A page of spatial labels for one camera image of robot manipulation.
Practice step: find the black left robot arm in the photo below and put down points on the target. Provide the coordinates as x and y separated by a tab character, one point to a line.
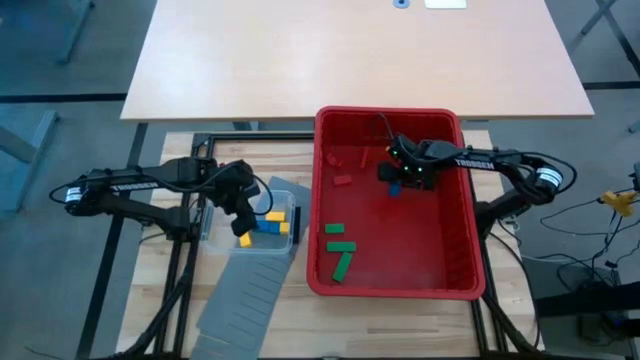
140	185

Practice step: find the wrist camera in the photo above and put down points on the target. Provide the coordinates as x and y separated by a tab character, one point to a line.
387	172
243	223

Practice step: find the clear plastic container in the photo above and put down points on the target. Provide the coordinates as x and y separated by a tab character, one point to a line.
220	240

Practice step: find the yellow wooden block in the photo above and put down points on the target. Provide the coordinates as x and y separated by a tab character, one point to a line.
284	228
275	216
245	241

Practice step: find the grey desk grommet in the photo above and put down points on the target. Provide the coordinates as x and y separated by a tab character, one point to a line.
401	2

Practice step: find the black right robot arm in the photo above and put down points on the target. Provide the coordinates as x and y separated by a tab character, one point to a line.
500	165

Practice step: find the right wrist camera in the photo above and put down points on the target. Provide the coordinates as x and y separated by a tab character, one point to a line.
387	172

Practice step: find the large beige wooden desk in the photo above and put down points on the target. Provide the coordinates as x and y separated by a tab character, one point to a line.
300	60

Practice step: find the red plastic bin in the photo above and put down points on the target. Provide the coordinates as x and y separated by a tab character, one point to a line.
425	250

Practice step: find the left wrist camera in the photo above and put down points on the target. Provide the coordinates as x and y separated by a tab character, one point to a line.
243	223

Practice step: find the black electronics box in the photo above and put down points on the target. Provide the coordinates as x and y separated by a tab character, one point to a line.
605	310

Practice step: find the white paper sheet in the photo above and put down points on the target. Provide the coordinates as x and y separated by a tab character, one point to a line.
445	3

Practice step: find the green wooden block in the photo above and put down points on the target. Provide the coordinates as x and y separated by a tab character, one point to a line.
342	267
334	228
341	246

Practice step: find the grey metal table leg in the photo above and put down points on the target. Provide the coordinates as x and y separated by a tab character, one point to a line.
77	30
600	15
30	155

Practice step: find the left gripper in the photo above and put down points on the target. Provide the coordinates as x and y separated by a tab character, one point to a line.
235	185

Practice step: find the red wooden block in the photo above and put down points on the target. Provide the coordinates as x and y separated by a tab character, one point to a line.
364	157
342	180
332	159

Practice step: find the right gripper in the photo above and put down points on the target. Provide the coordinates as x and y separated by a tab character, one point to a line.
417	177

